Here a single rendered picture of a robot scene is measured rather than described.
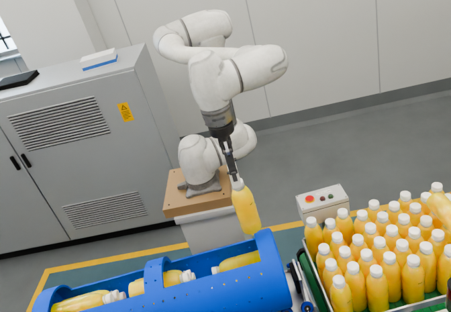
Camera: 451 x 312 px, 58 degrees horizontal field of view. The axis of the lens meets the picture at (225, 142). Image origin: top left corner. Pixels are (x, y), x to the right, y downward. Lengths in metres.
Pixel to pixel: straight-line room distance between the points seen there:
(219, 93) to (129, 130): 1.92
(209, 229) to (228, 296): 0.71
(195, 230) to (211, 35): 0.97
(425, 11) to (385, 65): 0.59
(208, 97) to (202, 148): 0.81
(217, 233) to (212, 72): 1.17
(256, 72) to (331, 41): 3.02
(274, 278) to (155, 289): 0.40
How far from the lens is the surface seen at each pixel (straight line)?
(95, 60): 2.98
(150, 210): 3.40
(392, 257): 1.52
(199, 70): 1.09
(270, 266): 1.40
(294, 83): 4.21
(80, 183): 3.36
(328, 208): 1.75
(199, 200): 1.97
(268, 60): 1.14
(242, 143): 1.93
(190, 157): 1.89
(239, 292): 1.41
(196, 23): 1.63
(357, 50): 4.23
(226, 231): 2.08
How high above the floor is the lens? 2.27
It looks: 31 degrees down
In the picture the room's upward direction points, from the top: 16 degrees counter-clockwise
